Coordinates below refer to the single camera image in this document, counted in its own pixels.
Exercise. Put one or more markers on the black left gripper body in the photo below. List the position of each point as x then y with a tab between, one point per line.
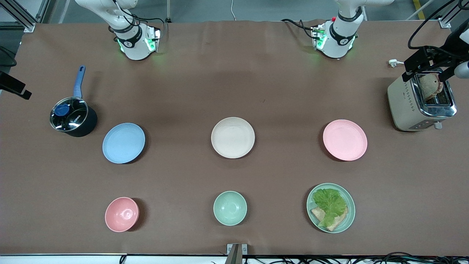
440	52

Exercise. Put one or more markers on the pink plate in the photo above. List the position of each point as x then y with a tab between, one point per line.
344	140

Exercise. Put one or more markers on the light blue plate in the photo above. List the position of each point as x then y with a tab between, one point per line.
123	143

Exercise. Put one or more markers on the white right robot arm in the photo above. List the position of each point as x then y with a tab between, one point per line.
135	47

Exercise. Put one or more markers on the white power plug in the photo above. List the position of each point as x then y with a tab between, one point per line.
392	63

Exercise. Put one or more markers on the brown toast slice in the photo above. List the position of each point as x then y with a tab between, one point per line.
427	86

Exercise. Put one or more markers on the beige chrome toaster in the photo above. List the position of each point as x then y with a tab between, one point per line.
403	106

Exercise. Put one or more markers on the glass lid blue knob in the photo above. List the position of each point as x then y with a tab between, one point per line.
71	119

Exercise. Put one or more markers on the dark blue saucepan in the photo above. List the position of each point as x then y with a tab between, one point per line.
88	124

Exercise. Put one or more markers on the green lettuce leaf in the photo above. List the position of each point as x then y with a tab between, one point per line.
329	203

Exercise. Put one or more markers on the brown table cover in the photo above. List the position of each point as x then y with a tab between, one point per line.
256	91

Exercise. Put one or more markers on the green plate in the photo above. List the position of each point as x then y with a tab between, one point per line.
350	220

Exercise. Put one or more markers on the brown bread slice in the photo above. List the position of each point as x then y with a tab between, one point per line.
338	222

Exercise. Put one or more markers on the pink bowl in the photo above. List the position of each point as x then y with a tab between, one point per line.
121	214

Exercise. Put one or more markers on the beige plate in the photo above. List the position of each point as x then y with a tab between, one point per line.
233	137

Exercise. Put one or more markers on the green bowl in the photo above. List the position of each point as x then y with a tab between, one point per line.
230	208

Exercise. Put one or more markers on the aluminium frame profile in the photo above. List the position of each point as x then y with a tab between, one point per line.
27	26
444	24

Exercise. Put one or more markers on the metal table bracket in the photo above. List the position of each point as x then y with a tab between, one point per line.
234	255

